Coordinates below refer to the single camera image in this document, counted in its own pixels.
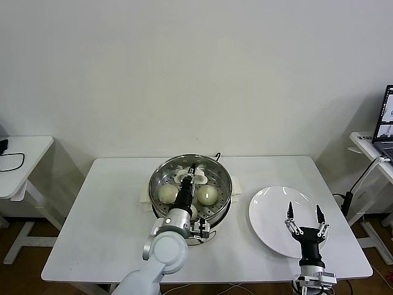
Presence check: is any white desk with laptop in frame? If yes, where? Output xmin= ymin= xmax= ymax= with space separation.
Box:
xmin=349 ymin=132 xmax=393 ymax=265

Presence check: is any white side desk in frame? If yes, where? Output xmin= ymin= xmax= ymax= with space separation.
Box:
xmin=0 ymin=135 xmax=67 ymax=265

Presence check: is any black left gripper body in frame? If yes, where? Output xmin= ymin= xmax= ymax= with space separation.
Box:
xmin=174 ymin=179 xmax=196 ymax=213

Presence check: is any round glass pot lid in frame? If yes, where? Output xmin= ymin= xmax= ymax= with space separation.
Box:
xmin=149 ymin=155 xmax=233 ymax=218

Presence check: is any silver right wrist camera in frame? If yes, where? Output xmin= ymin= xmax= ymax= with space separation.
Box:
xmin=321 ymin=270 xmax=338 ymax=286

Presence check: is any black looped cable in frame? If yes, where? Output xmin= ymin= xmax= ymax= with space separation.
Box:
xmin=0 ymin=152 xmax=26 ymax=172

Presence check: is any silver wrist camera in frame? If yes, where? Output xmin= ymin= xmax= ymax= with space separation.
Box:
xmin=321 ymin=270 xmax=338 ymax=286
xmin=189 ymin=217 xmax=213 ymax=241

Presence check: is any white electric cooker pot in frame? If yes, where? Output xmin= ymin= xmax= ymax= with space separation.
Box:
xmin=139 ymin=175 xmax=243 ymax=246

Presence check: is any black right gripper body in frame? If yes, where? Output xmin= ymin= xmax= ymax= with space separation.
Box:
xmin=291 ymin=227 xmax=326 ymax=267

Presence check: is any stainless steel steamer basket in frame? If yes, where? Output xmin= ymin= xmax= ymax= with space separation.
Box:
xmin=149 ymin=154 xmax=233 ymax=230

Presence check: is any white laptop cable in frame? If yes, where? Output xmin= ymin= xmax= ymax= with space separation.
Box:
xmin=352 ymin=157 xmax=392 ymax=193

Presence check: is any white round plate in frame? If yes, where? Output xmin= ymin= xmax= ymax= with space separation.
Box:
xmin=249 ymin=185 xmax=330 ymax=258

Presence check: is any open dark laptop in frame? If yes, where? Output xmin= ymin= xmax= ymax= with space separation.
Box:
xmin=372 ymin=85 xmax=393 ymax=162

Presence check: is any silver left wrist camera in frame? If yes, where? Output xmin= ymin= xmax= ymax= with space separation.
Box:
xmin=189 ymin=217 xmax=213 ymax=241

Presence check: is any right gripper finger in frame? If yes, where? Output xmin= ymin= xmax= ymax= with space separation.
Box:
xmin=315 ymin=204 xmax=330 ymax=237
xmin=284 ymin=201 xmax=305 ymax=236

